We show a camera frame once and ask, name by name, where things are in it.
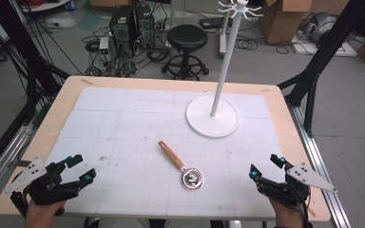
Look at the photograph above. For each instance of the grey rounded appliance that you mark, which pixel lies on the grey rounded appliance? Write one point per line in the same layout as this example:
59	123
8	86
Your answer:
320	27

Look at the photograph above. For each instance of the large cardboard box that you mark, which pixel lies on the large cardboard box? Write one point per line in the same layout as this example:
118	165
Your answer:
285	22

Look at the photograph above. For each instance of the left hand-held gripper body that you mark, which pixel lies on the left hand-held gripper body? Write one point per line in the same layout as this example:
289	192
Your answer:
44	185

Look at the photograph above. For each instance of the white floor stand post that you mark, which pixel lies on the white floor stand post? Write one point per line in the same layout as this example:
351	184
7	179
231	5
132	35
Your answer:
223	34

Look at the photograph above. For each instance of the black round stool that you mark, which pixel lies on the black round stool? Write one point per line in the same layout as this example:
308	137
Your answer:
187	38

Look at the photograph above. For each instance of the white floor board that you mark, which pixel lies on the white floor board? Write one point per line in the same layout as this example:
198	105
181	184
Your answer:
323	47

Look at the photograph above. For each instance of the black computer tower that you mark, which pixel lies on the black computer tower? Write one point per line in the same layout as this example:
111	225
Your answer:
145	27
121	23

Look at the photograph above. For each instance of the aluminium rail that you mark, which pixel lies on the aluminium rail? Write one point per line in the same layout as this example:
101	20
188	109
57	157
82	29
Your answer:
3	161
316	158

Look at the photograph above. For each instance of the black metal frame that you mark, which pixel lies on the black metal frame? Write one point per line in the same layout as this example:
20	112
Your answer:
28	63
316	63

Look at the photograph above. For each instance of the flat black floor device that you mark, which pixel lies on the flat black floor device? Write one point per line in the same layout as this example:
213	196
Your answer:
214	22

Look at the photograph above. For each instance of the white grid mat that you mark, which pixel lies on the white grid mat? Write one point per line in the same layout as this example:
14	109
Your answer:
133	126

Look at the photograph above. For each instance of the person's left hand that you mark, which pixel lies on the person's left hand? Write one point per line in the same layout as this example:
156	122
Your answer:
42	215

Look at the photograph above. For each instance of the person's right hand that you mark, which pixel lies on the person's right hand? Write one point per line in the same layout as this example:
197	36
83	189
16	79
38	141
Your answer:
286	215

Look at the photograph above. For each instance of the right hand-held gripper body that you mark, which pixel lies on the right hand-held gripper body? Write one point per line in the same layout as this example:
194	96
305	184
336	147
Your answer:
293	186

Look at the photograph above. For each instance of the white hook stand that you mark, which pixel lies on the white hook stand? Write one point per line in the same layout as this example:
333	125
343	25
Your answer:
212	118

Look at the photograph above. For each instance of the small white power box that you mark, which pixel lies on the small white power box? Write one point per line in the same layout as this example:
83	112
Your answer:
104	44

